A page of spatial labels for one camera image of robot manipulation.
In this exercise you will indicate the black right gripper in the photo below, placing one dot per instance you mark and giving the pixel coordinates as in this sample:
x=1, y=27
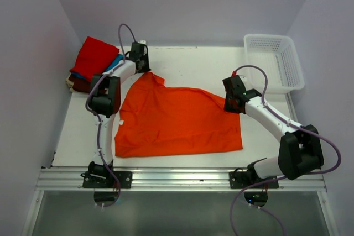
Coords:
x=228, y=108

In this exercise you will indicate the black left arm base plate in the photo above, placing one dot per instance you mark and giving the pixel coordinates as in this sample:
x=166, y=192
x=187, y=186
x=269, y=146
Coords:
x=121, y=179

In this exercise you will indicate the folded red t shirt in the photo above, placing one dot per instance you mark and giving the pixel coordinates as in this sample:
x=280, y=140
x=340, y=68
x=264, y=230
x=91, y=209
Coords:
x=94, y=57

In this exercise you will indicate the aluminium mounting rail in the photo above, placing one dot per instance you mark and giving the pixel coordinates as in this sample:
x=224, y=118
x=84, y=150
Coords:
x=168, y=179

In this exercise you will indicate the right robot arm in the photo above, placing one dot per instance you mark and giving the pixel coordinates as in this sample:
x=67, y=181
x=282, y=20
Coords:
x=300, y=150

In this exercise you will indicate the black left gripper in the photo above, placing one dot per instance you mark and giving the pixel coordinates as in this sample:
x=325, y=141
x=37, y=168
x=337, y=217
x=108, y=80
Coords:
x=146, y=69

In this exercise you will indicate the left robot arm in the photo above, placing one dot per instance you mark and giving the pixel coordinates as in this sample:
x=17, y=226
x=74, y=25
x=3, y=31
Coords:
x=104, y=102

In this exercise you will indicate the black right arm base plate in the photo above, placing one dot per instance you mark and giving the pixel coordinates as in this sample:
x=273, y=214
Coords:
x=241, y=178

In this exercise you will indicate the folded maroon t shirt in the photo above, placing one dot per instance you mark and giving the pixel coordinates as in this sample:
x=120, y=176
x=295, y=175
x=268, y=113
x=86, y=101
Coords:
x=81, y=85

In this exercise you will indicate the orange t shirt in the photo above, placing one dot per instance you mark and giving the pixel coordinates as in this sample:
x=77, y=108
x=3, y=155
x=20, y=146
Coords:
x=167, y=121

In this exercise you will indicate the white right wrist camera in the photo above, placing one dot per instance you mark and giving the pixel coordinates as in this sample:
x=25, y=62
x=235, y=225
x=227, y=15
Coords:
x=242, y=77

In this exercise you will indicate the folded beige t shirt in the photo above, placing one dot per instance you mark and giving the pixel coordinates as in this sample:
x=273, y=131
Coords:
x=70, y=82

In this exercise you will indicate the white perforated plastic basket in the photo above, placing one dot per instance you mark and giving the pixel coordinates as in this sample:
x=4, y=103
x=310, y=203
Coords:
x=276, y=55

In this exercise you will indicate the folded blue t shirt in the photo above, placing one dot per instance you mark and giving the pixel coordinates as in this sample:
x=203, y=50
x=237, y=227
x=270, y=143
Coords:
x=115, y=62

